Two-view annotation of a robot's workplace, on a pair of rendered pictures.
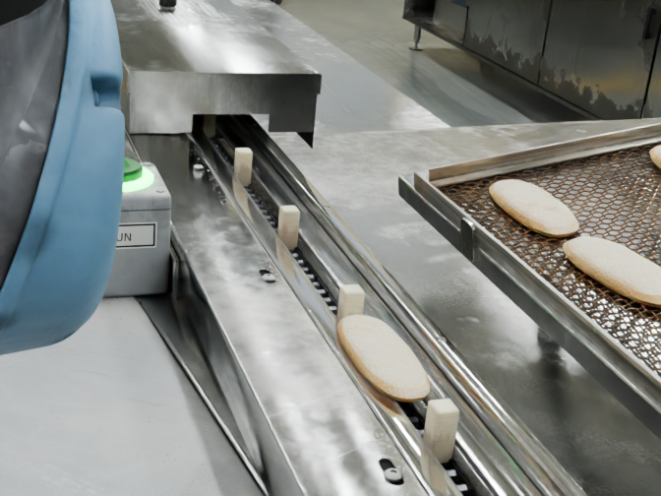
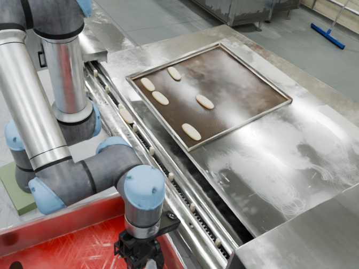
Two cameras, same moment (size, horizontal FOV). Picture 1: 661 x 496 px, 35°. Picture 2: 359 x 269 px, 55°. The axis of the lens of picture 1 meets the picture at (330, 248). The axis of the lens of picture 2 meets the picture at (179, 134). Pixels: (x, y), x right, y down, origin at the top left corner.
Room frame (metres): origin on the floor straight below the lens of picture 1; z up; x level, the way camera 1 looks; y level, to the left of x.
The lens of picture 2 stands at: (-0.56, 0.04, 1.75)
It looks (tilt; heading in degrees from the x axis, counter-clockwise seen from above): 41 degrees down; 344
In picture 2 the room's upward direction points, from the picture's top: 8 degrees clockwise
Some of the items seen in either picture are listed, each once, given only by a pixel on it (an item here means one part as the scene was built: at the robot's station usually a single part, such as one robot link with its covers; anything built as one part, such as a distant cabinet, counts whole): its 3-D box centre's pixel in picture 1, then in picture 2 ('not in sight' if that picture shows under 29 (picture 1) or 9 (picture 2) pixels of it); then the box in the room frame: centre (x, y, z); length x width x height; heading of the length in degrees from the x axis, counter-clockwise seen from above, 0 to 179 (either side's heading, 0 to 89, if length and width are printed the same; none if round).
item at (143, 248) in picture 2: not in sight; (139, 242); (-0.15, -0.02, 1.05); 0.09 x 0.08 x 0.12; 126
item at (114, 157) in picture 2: not in sight; (114, 166); (-0.06, 0.03, 1.20); 0.11 x 0.11 x 0.08; 23
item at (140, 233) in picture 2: not in sight; (143, 220); (-0.14, -0.02, 1.13); 0.08 x 0.08 x 0.05
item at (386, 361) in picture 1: (382, 351); (126, 115); (0.54, -0.04, 0.86); 0.10 x 0.04 x 0.01; 21
